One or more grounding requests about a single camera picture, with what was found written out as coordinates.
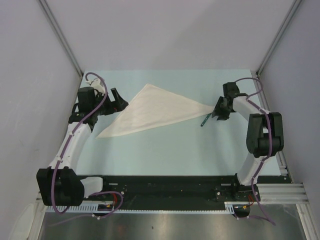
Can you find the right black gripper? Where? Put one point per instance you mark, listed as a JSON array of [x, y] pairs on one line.
[[217, 112]]

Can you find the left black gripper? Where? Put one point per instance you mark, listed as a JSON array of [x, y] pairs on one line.
[[120, 104]]

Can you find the white cloth napkin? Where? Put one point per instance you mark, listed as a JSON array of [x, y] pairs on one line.
[[154, 107]]

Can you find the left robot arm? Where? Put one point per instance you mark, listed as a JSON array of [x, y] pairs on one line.
[[58, 184]]

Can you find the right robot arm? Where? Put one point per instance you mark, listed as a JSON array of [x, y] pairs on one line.
[[264, 137]]

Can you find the knife with green handle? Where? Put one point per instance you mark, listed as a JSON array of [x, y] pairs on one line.
[[205, 119]]

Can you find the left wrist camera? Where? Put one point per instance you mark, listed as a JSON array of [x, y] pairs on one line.
[[97, 84]]

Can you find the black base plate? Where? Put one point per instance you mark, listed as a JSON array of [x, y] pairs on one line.
[[179, 193]]

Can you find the aluminium frame rail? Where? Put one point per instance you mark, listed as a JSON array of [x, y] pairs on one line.
[[282, 193]]

